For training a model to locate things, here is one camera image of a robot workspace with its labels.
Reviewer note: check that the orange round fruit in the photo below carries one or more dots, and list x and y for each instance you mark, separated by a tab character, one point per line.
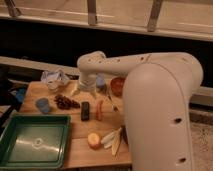
94	140

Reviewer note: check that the pale corn cob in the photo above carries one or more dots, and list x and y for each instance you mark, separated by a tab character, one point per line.
112	140

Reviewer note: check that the purple grapes bunch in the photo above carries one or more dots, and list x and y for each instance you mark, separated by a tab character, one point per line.
64	103

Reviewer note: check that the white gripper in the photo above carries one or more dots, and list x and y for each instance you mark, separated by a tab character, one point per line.
87	83

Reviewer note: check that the green plastic tray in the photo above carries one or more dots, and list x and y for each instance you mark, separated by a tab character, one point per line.
34	142

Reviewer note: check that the red bowl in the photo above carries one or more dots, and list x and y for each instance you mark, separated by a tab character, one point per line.
116	86

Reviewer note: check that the black eraser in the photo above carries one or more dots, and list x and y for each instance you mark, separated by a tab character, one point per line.
85	110

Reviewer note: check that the clear plastic bag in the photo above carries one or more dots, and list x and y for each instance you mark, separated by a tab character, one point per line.
54	80

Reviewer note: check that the orange carrot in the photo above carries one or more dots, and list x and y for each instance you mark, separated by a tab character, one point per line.
99	110

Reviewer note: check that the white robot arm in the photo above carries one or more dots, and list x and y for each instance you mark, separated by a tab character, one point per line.
156	96

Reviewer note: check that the blue object at left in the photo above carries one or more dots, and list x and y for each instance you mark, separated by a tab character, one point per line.
20	94

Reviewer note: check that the blue small cup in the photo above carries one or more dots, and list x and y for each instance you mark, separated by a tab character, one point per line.
100	82

